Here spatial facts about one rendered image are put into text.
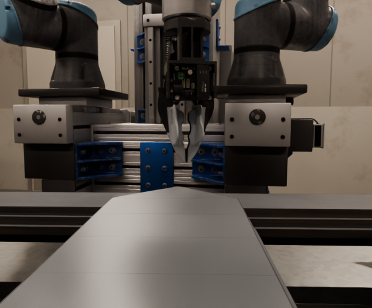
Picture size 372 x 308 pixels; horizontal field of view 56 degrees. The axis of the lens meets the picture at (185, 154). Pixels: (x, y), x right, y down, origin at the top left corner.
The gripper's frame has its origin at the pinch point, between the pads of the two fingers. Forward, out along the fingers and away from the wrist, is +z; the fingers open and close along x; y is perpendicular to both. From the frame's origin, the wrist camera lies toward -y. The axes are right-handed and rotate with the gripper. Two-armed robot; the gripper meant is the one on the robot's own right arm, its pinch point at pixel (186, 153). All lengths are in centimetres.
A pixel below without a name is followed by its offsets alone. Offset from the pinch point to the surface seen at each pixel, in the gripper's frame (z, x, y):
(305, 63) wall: -69, 183, -331
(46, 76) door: -62, -124, -423
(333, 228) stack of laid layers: 7.9, 16.2, 17.0
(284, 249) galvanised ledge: 22.4, 23.5, -13.6
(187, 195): 5.5, -0.5, 6.2
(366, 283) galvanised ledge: 22.5, 30.6, 3.7
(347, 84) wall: -45, 228, -317
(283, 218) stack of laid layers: 6.8, 10.3, 15.6
